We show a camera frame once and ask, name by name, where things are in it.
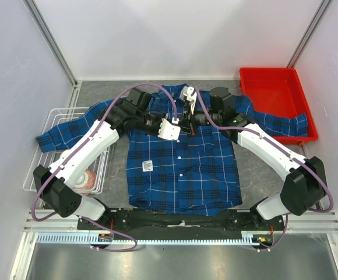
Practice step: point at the red plastic bin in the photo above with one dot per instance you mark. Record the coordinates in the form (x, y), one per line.
(278, 91)

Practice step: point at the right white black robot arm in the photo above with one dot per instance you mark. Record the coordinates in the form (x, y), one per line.
(304, 179)

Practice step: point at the aluminium slotted rail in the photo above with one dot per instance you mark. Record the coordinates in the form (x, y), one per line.
(98, 239)

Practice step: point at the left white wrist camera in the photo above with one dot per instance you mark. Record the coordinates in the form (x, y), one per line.
(169, 130)

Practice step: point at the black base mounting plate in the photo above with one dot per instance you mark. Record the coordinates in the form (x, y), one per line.
(229, 223)

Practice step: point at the white ceramic bowl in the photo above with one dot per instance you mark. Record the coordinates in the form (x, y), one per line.
(65, 154)

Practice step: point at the blue plaid shirt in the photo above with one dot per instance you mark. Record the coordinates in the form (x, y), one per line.
(194, 175)

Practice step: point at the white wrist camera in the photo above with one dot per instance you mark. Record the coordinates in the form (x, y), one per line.
(188, 94)
(169, 130)

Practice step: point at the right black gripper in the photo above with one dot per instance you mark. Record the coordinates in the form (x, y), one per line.
(187, 124)

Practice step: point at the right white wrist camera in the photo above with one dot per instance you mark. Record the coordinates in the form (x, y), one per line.
(188, 94)

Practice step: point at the pink patterned ceramic bowl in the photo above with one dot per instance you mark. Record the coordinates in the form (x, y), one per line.
(86, 182)

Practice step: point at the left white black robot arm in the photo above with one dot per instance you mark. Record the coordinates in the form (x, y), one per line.
(54, 184)

